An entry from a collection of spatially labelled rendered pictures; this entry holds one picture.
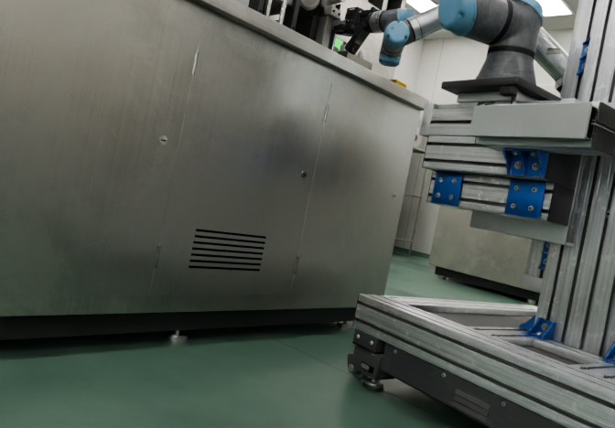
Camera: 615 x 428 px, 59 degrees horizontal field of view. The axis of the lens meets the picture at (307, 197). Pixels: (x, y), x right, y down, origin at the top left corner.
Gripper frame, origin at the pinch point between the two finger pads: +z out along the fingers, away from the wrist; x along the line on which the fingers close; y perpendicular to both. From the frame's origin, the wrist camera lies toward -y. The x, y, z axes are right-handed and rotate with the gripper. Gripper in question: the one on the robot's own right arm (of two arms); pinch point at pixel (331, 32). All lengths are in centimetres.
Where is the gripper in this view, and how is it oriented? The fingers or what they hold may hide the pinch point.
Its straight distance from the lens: 215.2
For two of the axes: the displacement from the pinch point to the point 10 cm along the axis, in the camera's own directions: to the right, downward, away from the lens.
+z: -7.1, -1.4, 6.9
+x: -6.7, -1.3, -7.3
